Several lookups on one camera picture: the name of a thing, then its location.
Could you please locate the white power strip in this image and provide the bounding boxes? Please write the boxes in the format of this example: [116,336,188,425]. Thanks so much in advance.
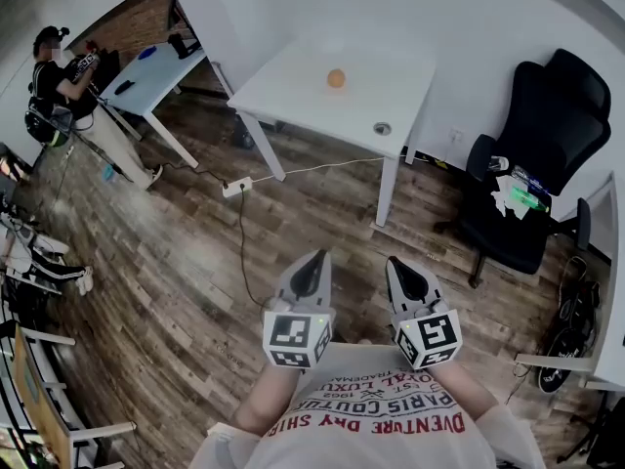
[222,176,256,199]

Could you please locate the person's left forearm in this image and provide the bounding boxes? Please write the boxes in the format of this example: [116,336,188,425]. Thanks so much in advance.
[232,362,312,437]

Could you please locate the black upright device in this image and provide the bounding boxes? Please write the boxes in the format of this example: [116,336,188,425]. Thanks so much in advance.
[166,32,203,61]

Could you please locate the black office chair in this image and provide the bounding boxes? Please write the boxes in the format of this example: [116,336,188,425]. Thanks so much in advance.
[433,47,613,290]

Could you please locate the person's right forearm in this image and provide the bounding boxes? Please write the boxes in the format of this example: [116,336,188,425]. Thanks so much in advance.
[422,359,502,422]

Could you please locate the wooden frame chair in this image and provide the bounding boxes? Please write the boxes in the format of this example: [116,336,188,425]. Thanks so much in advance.
[0,320,139,469]

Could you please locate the green plastic bottle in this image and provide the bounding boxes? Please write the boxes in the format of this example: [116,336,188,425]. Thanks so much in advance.
[509,186,552,213]

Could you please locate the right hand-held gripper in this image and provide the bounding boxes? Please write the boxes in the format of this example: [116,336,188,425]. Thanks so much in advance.
[386,256,465,371]

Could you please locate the white desk with frame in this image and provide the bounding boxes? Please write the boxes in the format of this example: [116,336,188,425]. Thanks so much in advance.
[514,170,625,391]

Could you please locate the white printed t-shirt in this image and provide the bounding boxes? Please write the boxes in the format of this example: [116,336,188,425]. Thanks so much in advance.
[188,343,544,469]

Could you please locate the tangled black cables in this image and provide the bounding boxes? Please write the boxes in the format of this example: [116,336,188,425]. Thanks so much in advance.
[555,255,604,331]

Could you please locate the black tripod stand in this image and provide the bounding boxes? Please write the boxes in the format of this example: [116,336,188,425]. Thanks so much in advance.
[555,387,625,469]

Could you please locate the black bag with white print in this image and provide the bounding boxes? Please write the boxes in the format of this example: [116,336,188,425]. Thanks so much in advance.
[536,326,595,396]

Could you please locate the long white table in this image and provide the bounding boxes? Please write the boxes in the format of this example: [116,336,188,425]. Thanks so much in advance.
[99,41,234,170]

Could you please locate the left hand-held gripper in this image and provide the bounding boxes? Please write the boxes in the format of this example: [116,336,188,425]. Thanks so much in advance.
[262,249,339,371]

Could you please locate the white power cable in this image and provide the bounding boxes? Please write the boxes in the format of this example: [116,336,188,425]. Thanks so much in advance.
[250,154,409,184]

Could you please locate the black power cable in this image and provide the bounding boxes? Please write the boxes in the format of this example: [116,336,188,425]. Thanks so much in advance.
[160,162,275,313]

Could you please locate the white crumpled paper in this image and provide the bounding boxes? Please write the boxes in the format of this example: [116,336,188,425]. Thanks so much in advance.
[489,175,529,220]

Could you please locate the white table with grommet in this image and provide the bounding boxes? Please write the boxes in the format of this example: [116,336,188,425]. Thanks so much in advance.
[226,31,438,230]

